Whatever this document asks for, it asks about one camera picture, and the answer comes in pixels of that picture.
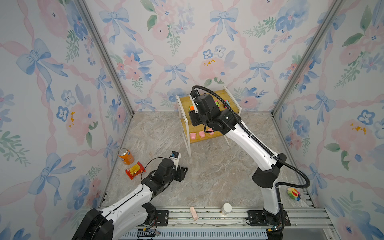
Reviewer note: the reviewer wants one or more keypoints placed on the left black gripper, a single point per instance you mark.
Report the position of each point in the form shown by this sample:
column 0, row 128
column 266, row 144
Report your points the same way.
column 180, row 173

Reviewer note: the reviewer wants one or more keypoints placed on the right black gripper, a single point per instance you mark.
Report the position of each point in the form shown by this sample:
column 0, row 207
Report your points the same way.
column 193, row 116

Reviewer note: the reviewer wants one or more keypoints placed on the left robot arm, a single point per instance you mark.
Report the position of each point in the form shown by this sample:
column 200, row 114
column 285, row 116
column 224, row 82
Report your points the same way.
column 135, row 209

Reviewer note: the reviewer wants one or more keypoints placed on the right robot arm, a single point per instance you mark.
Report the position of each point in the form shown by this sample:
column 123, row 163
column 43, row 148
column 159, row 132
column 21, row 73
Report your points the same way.
column 269, row 165

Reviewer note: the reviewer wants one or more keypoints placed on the pink eraser block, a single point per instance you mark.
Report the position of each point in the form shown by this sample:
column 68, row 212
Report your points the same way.
column 194, row 213

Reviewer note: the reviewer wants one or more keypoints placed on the red snack packet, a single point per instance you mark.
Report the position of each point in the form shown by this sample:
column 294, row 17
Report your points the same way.
column 135, row 170

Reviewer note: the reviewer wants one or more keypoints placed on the orange soda can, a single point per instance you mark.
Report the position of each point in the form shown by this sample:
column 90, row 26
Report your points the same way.
column 125, row 156

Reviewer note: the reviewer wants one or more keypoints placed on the white bottle cap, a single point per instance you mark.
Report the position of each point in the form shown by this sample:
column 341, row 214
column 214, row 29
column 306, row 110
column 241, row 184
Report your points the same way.
column 226, row 209

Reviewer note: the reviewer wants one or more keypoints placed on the colourful flower toy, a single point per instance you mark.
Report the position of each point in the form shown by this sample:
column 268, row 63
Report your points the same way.
column 294, row 194

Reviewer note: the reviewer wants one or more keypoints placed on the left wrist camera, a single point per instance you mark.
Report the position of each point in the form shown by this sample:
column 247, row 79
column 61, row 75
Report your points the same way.
column 175, row 157

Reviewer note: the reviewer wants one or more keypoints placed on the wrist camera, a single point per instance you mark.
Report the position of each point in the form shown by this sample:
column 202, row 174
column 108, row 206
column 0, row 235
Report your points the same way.
column 175, row 157
column 194, row 98

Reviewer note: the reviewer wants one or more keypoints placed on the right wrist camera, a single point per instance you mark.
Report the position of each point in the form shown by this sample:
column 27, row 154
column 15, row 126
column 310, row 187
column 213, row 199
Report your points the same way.
column 194, row 98

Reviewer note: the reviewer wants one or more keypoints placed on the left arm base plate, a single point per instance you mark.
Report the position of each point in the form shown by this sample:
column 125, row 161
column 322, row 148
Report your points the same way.
column 157, row 218

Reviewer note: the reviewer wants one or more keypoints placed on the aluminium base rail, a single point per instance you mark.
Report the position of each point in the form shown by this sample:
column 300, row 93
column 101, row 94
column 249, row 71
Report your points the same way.
column 212, row 217

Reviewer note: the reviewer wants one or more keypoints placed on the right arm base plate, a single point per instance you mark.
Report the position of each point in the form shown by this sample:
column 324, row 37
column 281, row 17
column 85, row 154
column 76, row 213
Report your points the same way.
column 262, row 218

